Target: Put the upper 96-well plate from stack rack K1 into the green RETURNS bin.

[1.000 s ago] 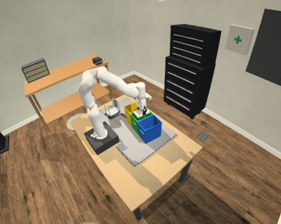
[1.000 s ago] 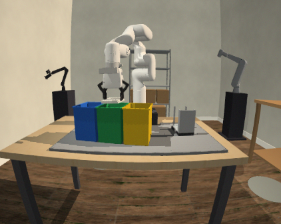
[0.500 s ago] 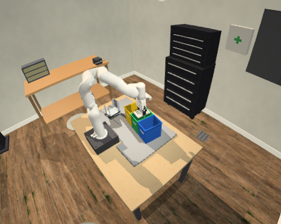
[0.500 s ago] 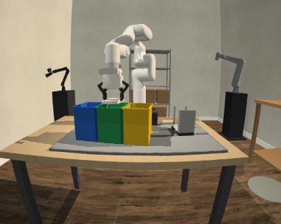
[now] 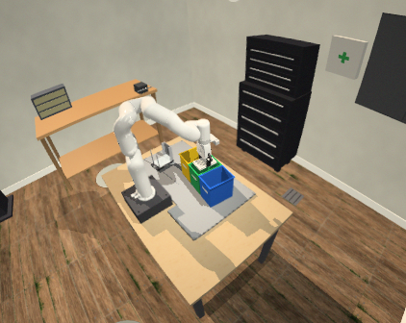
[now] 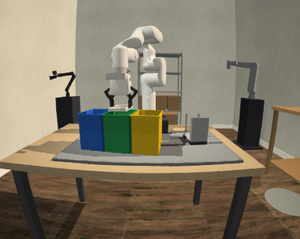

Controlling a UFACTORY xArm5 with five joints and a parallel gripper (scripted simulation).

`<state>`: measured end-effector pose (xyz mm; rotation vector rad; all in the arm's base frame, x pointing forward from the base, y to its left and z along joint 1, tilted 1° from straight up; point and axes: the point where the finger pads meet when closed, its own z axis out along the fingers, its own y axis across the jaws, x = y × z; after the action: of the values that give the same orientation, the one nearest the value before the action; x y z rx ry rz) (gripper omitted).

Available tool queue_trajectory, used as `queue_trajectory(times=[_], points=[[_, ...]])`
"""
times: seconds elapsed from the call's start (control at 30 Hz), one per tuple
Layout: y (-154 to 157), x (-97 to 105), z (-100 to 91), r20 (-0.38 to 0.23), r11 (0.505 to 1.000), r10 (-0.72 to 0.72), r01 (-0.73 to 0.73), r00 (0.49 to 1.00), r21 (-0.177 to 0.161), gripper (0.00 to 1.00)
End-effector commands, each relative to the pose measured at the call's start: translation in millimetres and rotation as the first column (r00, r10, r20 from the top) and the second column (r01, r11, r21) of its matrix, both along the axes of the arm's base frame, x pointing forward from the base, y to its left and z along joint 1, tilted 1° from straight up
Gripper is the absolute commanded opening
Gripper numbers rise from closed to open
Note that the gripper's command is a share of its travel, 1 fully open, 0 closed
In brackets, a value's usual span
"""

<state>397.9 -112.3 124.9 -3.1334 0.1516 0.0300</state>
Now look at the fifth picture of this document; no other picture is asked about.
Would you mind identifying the yellow open-top bin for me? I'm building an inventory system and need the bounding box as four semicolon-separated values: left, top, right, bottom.
179;146;199;182

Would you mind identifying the green bin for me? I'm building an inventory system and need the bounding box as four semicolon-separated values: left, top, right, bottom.
188;156;222;194

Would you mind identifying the blue bin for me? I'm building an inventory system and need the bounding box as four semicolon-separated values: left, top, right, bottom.
198;165;235;207

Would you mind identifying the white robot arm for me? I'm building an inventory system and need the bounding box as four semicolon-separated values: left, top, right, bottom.
114;96;219;201

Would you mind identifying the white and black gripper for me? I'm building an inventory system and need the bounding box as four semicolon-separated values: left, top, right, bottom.
196;142;213;167

